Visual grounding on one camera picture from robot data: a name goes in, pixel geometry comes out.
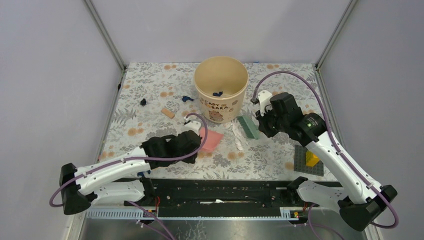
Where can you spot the yellow lego brick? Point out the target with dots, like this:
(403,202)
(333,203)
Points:
(311,159)

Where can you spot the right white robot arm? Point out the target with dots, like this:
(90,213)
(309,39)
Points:
(362,198)

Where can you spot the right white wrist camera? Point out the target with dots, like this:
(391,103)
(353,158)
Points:
(263,99)

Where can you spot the grey lego baseplate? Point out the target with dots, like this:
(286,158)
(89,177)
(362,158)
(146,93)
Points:
(299,163)

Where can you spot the green hand brush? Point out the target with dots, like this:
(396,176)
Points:
(249,127)

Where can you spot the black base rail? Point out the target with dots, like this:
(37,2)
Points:
(189,198)

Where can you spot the beige plastic bucket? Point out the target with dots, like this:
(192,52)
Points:
(216,74)

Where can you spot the pink plastic dustpan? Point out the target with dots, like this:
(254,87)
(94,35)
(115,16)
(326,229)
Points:
(212,141)

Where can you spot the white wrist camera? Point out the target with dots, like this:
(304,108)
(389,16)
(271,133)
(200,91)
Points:
(263,99)
(192,125)

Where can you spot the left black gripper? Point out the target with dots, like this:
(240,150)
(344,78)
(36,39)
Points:
(191,159)

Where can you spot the floral table cloth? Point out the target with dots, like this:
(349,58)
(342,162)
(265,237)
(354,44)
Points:
(164,84)

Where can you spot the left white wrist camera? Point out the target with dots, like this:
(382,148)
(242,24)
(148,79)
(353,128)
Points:
(192,125)

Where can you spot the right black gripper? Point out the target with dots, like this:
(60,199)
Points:
(262,121)

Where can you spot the white paper scrap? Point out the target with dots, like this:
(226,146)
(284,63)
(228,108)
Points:
(239,139)

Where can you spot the tan wooden block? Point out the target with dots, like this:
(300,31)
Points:
(168,113)

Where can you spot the dark blue paper scrap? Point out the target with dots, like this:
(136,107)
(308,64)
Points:
(217,94)

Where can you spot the small blue paper scrap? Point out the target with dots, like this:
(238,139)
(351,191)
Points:
(187,98)

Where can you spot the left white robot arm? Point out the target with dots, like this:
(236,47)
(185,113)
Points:
(101,183)

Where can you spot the small black paper scrap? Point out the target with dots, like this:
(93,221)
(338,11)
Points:
(143,102)

